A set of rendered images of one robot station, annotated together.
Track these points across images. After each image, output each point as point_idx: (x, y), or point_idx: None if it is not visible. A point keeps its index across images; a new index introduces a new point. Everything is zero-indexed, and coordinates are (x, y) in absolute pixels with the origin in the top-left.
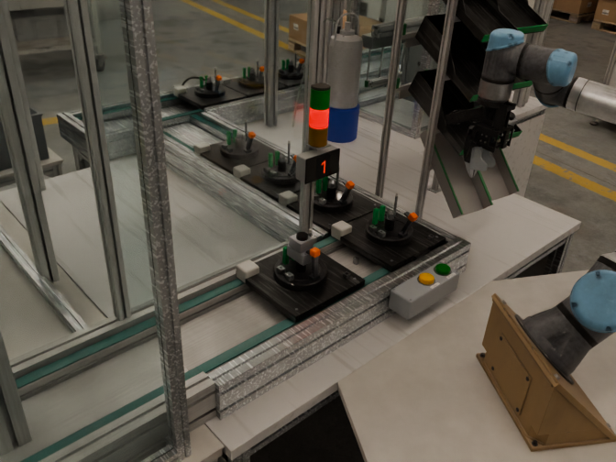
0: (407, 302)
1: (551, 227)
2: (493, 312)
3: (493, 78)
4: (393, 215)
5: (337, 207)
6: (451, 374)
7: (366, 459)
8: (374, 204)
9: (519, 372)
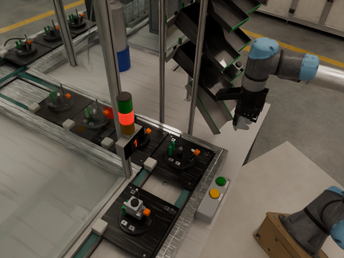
0: (209, 217)
1: None
2: (267, 221)
3: (257, 78)
4: (182, 150)
5: (142, 145)
6: (244, 256)
7: None
8: (163, 133)
9: None
